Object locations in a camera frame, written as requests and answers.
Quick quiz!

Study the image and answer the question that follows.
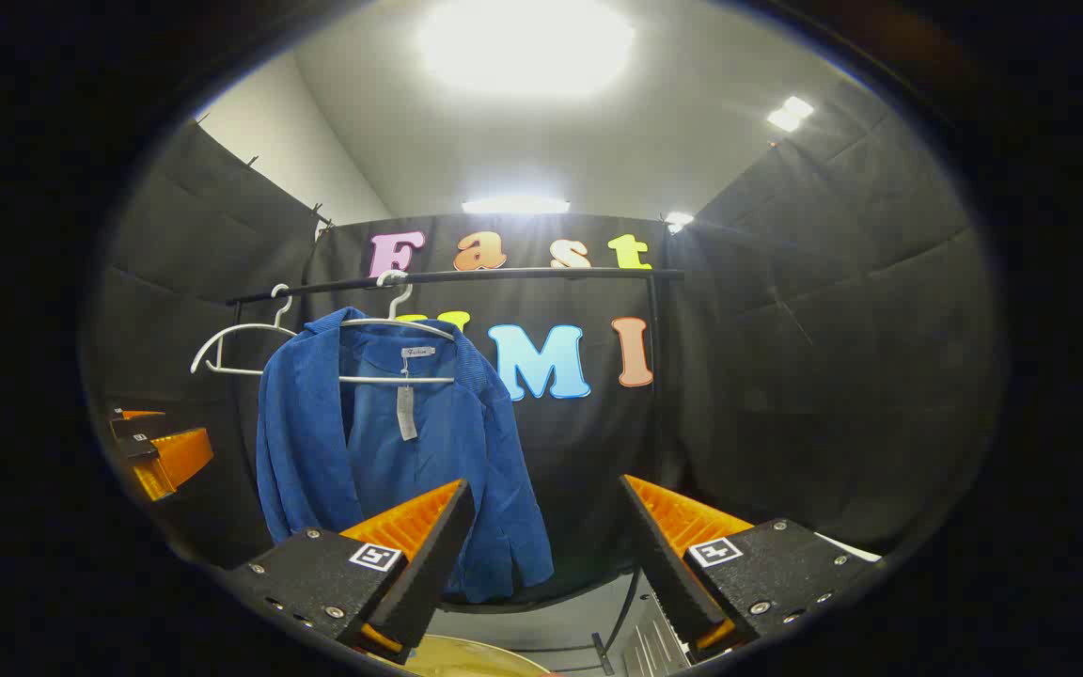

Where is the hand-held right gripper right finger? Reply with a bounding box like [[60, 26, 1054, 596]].
[[619, 475, 881, 664]]

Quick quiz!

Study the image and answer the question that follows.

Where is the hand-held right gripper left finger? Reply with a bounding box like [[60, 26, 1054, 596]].
[[222, 480, 477, 665]]

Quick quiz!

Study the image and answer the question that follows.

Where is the large ceiling light panel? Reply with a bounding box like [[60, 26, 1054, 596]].
[[417, 0, 638, 97]]

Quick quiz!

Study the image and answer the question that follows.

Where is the narrow ceiling light panel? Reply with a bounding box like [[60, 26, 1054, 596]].
[[462, 196, 571, 216]]

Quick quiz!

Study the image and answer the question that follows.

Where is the yellow laundry hamper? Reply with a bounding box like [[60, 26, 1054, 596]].
[[391, 635, 552, 677]]

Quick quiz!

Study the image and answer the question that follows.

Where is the black clothes rack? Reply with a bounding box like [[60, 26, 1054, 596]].
[[225, 267, 685, 674]]

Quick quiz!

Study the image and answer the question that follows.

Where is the white clothes hanger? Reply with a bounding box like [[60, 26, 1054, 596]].
[[190, 284, 300, 379], [338, 270, 458, 386]]

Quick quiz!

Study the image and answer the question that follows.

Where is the blue corduroy jacket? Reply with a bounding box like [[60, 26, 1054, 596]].
[[255, 307, 556, 605]]

